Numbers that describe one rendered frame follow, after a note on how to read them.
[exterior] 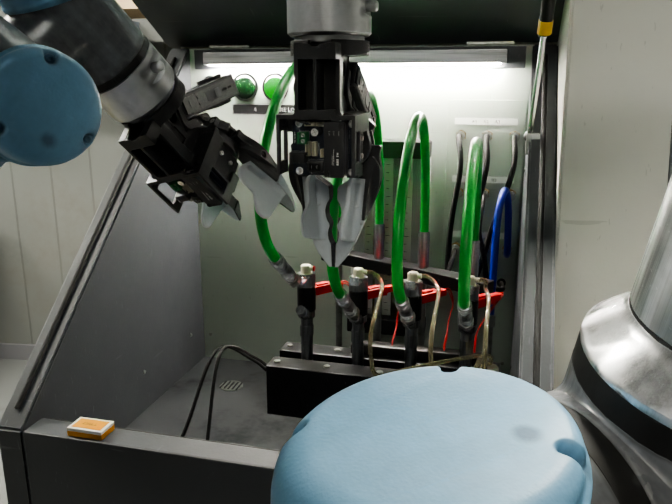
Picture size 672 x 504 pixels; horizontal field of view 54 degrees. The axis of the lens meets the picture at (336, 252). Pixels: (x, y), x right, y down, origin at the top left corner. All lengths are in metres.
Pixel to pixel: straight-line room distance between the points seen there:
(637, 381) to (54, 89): 0.36
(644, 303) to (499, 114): 0.91
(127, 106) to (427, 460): 0.48
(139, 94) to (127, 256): 0.53
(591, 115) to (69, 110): 0.70
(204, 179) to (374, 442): 0.46
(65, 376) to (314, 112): 0.61
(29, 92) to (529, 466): 0.35
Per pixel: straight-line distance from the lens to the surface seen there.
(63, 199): 3.47
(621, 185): 0.96
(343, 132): 0.57
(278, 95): 0.85
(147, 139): 0.65
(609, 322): 0.31
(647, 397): 0.29
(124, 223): 1.12
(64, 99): 0.46
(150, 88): 0.65
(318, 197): 0.65
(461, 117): 1.19
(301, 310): 0.98
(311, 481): 0.24
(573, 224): 0.95
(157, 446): 0.89
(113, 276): 1.11
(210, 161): 0.68
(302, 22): 0.60
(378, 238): 1.11
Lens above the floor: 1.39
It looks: 14 degrees down
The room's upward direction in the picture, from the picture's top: straight up
